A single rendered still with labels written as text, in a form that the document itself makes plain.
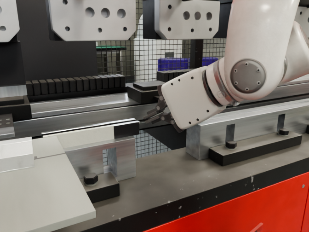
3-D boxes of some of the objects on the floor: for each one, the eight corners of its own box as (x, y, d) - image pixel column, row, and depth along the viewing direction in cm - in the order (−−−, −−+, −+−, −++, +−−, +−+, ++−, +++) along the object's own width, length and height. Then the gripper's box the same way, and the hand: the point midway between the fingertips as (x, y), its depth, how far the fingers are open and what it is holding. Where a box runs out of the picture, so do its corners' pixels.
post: (188, 219, 183) (203, -156, 124) (184, 214, 187) (197, -150, 129) (194, 217, 185) (212, -153, 127) (190, 212, 189) (206, -147, 131)
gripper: (194, 49, 47) (123, 91, 58) (231, 127, 47) (153, 155, 58) (210, 47, 53) (143, 85, 64) (243, 117, 53) (170, 144, 64)
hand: (154, 116), depth 60 cm, fingers closed
